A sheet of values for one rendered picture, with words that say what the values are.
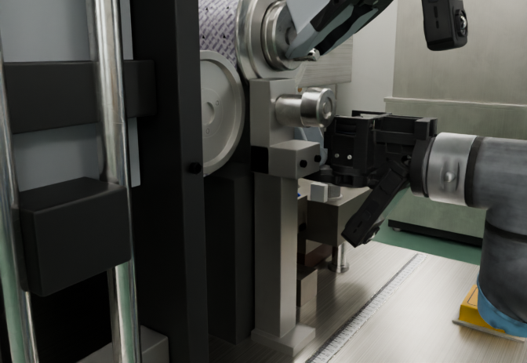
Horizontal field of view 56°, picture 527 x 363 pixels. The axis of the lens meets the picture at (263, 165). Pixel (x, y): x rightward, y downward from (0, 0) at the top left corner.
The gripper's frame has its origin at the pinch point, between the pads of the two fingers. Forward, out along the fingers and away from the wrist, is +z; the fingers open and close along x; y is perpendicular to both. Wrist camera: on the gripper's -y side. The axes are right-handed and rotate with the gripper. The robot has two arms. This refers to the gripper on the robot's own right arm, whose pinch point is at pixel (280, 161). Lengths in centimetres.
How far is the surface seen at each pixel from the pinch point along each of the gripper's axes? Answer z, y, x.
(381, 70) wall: 166, -8, -444
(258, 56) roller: -3.9, 13.8, 10.3
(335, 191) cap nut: -5.2, -4.8, -6.2
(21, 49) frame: -13.1, 14.7, 41.4
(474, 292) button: -23.7, -16.6, -10.5
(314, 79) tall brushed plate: 30, 7, -61
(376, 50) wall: 174, 13, -444
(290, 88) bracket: -6.6, 10.5, 8.1
